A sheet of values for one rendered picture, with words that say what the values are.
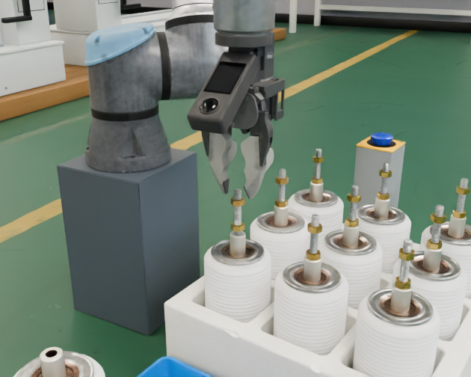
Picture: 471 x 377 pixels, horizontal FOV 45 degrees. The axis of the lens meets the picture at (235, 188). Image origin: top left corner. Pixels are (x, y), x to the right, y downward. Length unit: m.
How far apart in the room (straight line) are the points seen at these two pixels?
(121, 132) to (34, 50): 1.84
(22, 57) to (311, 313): 2.20
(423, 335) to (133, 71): 0.59
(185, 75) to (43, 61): 1.90
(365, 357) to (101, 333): 0.54
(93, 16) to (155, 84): 2.24
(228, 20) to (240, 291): 0.35
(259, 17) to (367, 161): 0.47
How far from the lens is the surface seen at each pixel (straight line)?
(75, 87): 2.86
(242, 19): 0.69
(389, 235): 0.92
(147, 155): 0.98
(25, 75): 2.75
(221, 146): 0.74
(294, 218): 0.91
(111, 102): 0.96
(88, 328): 1.12
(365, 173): 1.09
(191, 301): 0.84
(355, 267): 0.82
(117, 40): 0.94
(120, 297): 1.07
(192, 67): 0.96
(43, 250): 1.42
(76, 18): 3.27
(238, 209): 0.78
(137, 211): 0.95
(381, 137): 1.09
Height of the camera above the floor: 0.64
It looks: 22 degrees down
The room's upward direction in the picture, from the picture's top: straight up
